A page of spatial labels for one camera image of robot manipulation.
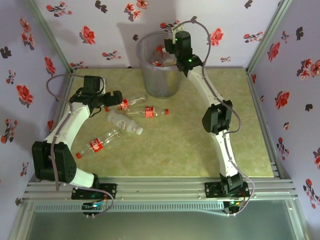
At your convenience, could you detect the cola bottle red label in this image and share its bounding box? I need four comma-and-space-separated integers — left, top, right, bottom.
152, 45, 166, 68
126, 106, 170, 119
104, 94, 149, 113
75, 128, 123, 160

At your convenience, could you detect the translucent grey plastic bin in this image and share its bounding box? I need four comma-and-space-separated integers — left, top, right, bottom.
135, 30, 189, 99

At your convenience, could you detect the milky white plastic bottle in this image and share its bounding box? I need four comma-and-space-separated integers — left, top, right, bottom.
106, 110, 144, 136

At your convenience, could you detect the left circuit board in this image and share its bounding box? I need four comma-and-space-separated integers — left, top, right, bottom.
81, 201, 107, 218

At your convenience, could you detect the circuit board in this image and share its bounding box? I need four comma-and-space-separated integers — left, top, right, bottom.
81, 201, 107, 218
223, 199, 247, 218

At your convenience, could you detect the grey metal panel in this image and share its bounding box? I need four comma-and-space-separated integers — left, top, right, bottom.
8, 211, 312, 240

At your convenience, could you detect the right circuit board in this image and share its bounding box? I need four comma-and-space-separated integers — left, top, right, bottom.
223, 199, 247, 218

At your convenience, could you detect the grey right arm cable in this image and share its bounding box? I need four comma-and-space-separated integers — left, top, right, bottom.
172, 16, 256, 217

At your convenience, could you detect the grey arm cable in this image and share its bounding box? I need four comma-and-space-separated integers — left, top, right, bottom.
46, 74, 115, 218
172, 16, 256, 217

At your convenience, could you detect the aluminium back rail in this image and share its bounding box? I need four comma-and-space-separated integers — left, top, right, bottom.
72, 65, 249, 71

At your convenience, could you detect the grey left arm cable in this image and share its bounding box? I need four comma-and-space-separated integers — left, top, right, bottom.
46, 74, 115, 218

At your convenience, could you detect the aluminium frame post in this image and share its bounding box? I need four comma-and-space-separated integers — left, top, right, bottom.
246, 0, 294, 75
23, 0, 76, 75

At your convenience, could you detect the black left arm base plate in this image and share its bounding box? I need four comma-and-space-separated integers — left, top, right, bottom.
71, 183, 118, 201

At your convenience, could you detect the aluminium front rail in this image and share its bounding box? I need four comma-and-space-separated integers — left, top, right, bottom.
23, 176, 300, 204

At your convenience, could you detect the slotted grey cable duct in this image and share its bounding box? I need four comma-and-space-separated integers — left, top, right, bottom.
32, 201, 226, 214

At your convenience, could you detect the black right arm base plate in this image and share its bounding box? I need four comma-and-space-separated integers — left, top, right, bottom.
204, 181, 251, 200

